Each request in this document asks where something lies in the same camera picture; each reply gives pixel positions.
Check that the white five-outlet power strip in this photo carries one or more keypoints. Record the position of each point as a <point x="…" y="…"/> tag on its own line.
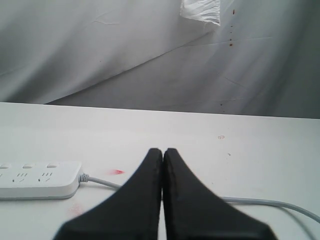
<point x="39" y="180"/>

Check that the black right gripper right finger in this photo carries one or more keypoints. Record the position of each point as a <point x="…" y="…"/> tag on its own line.
<point x="193" y="212"/>

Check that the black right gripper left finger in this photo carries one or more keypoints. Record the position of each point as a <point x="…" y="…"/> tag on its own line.
<point x="131" y="213"/>

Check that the white plastic sheet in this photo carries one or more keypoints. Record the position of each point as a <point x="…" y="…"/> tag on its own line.
<point x="206" y="11"/>

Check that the grey backdrop cloth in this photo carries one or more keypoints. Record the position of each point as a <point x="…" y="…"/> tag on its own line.
<point x="263" y="59"/>

